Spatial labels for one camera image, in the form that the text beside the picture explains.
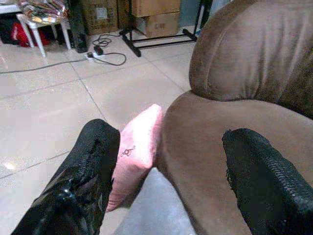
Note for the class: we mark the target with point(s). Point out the brown suede sofa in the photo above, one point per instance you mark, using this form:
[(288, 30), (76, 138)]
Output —
[(239, 98)]

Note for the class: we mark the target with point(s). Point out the red bag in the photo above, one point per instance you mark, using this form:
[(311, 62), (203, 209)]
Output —
[(23, 35)]

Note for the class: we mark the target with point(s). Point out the white plastic chair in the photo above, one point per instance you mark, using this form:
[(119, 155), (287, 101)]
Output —
[(41, 29)]

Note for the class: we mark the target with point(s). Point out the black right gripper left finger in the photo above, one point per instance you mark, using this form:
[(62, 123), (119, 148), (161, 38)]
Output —
[(80, 176)]

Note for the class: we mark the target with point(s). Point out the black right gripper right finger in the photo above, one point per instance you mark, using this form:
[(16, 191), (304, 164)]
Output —
[(266, 181)]

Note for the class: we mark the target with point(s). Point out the small brown cardboard box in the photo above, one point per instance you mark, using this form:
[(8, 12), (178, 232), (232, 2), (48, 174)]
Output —
[(159, 24)]

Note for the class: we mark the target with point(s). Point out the pink printed pillow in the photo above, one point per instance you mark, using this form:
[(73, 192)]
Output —
[(137, 151)]

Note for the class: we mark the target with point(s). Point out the black metal rack stand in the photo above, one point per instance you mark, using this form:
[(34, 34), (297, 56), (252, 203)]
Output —
[(156, 36)]

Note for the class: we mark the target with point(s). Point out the black power adapter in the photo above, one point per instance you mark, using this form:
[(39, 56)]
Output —
[(98, 50)]

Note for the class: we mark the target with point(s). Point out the shiny patterned foil bag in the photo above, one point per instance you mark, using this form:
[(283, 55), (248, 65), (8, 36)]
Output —
[(42, 9)]

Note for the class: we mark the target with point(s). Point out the grey white pillow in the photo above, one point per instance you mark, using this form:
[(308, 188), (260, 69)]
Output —
[(156, 208)]

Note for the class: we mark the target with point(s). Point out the tall brown cardboard box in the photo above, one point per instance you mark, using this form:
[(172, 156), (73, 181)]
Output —
[(156, 7)]

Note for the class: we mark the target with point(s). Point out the brown cardboard box with label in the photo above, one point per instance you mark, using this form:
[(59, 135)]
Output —
[(100, 16)]

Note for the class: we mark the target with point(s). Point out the white power strip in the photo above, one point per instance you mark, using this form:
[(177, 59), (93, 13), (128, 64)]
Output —
[(94, 55)]

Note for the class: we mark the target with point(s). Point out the black tower speaker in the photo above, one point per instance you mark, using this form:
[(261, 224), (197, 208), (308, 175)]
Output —
[(77, 27)]

